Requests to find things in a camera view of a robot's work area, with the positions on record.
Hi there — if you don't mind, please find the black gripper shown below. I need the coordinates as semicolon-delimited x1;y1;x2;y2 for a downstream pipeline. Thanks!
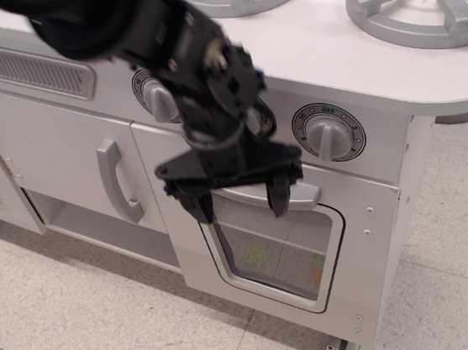
155;130;303;224

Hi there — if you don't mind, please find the silver oven door handle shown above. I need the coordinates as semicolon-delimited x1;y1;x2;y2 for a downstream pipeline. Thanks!
214;183;322;211

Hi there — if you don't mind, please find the white oven door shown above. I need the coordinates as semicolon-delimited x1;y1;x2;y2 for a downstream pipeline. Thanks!
129;92;419;350

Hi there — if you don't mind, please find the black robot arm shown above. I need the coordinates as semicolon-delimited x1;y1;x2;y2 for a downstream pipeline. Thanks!
0;0;302;224

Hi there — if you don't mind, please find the silver middle oven knob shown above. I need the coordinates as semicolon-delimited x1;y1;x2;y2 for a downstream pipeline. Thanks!
245;97;276;138

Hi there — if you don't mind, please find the silver oven knob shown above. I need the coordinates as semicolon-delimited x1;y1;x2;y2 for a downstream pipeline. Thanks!
245;97;276;138
292;102;366;163
131;69;181;123

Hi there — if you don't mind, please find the silver right oven knob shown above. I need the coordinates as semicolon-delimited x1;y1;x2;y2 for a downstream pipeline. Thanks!
292;102;366;163

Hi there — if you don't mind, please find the silver left oven knob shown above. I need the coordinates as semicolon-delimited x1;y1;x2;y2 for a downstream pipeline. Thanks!
131;69;181;123

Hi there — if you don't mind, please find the green toy ball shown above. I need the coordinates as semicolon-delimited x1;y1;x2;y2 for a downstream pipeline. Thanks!
244;243;271;269

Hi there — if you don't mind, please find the silver vent grille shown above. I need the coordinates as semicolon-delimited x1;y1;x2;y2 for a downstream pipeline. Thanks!
0;48;96;100

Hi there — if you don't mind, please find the silver cabinet door handle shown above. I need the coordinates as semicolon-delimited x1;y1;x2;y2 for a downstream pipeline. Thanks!
96;138;145;224

